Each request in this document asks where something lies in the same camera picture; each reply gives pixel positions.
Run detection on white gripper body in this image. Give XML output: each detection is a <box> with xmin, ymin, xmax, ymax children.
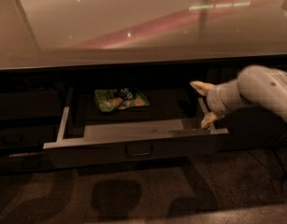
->
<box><xmin>206</xmin><ymin>79</ymin><xmax>251</xmax><ymax>116</ymax></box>

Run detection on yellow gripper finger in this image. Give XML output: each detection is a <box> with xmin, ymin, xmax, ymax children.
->
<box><xmin>190</xmin><ymin>80</ymin><xmax>215</xmax><ymax>96</ymax></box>
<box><xmin>201</xmin><ymin>112</ymin><xmax>224</xmax><ymax>129</ymax></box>

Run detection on dark drawer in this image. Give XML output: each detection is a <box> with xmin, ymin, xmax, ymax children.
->
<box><xmin>0</xmin><ymin>152</ymin><xmax>55</xmax><ymax>175</ymax></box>
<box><xmin>43</xmin><ymin>87</ymin><xmax>229</xmax><ymax>169</ymax></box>
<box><xmin>0</xmin><ymin>91</ymin><xmax>61</xmax><ymax>120</ymax></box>
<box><xmin>0</xmin><ymin>126</ymin><xmax>56</xmax><ymax>149</ymax></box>

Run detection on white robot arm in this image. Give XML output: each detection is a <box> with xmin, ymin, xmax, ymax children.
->
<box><xmin>190</xmin><ymin>65</ymin><xmax>287</xmax><ymax>129</ymax></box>

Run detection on dark cabinet door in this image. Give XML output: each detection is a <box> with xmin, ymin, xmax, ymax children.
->
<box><xmin>215</xmin><ymin>105</ymin><xmax>287</xmax><ymax>150</ymax></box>

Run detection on dark metal stand legs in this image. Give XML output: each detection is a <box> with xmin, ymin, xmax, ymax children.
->
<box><xmin>269</xmin><ymin>138</ymin><xmax>287</xmax><ymax>190</ymax></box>

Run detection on green snack bag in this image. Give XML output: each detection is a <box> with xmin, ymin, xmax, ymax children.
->
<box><xmin>94</xmin><ymin>88</ymin><xmax>150</xmax><ymax>113</ymax></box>

